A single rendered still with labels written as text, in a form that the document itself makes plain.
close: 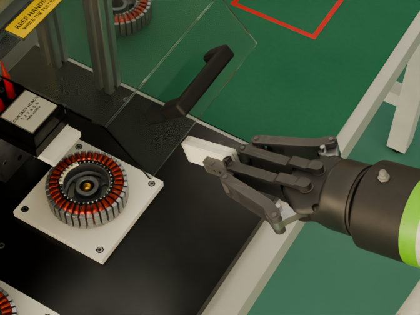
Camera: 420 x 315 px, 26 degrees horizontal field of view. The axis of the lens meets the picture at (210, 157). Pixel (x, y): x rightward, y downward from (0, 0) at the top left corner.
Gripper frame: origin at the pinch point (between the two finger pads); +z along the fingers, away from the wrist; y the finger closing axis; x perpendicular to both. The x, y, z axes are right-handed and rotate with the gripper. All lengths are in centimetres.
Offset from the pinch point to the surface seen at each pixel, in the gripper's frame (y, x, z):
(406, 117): 87, -82, 33
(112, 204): -2.9, -13.1, 19.8
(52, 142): -2.7, -3.8, 26.4
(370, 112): 37.3, -28.3, 5.4
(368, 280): 51, -98, 27
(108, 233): -5.5, -16.4, 20.0
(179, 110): 0.0, 6.3, 2.2
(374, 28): 52, -24, 12
